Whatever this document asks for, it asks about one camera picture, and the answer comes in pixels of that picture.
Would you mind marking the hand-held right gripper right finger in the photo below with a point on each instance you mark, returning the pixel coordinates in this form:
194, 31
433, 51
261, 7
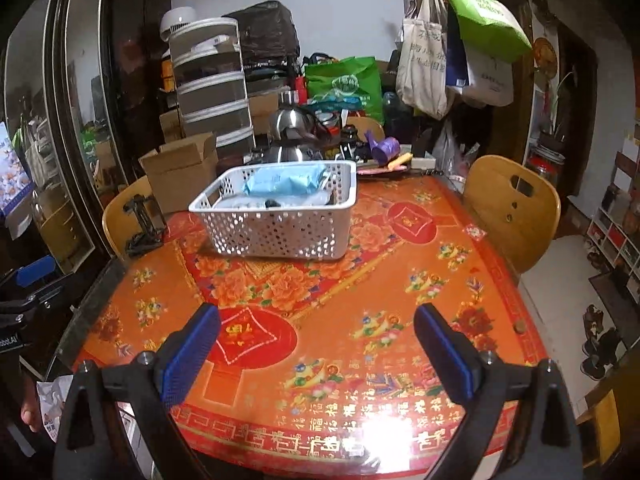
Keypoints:
445, 355

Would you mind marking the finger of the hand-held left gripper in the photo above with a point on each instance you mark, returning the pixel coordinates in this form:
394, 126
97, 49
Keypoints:
45, 297
35, 270

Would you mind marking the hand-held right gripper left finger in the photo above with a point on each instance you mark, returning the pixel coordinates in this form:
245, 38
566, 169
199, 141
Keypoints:
192, 355

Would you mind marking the white perforated plastic basket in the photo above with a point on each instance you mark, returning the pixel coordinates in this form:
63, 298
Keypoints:
275, 235

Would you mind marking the light blue wet wipes pack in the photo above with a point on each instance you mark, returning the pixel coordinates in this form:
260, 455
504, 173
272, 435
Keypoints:
285, 180

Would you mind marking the crumpled white plastic bag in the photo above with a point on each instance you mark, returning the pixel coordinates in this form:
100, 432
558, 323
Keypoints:
55, 405

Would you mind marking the wooden chair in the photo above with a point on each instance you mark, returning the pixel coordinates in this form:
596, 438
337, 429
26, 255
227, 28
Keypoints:
117, 220
495, 220
365, 127

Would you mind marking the wooden chair back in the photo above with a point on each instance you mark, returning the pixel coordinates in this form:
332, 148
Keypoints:
495, 220

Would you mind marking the brown shoe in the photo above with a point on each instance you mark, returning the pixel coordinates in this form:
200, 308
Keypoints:
593, 322

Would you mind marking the black shoe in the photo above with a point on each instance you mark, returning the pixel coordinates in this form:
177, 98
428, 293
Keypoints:
605, 355

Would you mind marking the wooden stool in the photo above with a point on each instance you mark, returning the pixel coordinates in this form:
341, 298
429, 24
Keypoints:
597, 425

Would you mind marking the open cardboard box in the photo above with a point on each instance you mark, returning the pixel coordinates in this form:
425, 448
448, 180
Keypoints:
180, 185

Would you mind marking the dark door mat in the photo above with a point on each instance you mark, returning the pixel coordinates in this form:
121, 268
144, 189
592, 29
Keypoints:
622, 305

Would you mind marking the brown cardboard box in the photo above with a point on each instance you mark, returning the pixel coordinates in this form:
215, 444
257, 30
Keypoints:
262, 112
171, 125

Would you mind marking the yellow plastic item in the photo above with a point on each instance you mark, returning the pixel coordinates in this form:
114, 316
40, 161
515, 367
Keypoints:
400, 161

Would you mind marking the clear plastic bag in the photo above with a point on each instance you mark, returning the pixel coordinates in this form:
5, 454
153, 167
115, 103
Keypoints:
447, 150

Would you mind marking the dark wooden glass cabinet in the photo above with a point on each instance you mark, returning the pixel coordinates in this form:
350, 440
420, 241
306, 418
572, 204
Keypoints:
125, 85

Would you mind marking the shelf of assorted boxes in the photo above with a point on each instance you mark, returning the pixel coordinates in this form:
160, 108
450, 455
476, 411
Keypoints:
615, 230

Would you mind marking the purple plastic cup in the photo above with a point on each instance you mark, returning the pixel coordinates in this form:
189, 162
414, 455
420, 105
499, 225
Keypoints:
385, 150

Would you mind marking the red lidded glass jar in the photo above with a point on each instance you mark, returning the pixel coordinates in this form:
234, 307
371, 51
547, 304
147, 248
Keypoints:
545, 165

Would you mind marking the dark plastic water bottle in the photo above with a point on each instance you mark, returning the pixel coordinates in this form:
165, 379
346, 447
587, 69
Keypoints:
395, 110

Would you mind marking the stainless steel kettle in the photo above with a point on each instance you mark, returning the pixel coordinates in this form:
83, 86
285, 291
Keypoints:
290, 122

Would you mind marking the white shopping bag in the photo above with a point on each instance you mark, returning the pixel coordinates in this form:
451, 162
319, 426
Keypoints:
492, 80

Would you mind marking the small white fan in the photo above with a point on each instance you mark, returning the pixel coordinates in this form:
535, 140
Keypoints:
177, 22

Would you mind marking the beige canvas tote bag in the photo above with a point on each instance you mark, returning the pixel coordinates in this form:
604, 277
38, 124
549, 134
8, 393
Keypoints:
422, 70

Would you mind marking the green shopping bag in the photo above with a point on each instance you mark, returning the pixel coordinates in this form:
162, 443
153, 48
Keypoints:
345, 85

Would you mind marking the blue tote bag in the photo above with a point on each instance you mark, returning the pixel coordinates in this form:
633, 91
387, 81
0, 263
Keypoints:
456, 55

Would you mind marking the dark plastic wrapped bundle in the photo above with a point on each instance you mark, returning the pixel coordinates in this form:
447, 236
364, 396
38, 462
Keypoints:
265, 30

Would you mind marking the lime green bag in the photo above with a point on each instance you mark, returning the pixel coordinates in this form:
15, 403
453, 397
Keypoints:
485, 15

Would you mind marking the round gold wall ornament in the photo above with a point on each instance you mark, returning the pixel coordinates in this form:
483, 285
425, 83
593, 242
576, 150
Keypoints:
545, 55

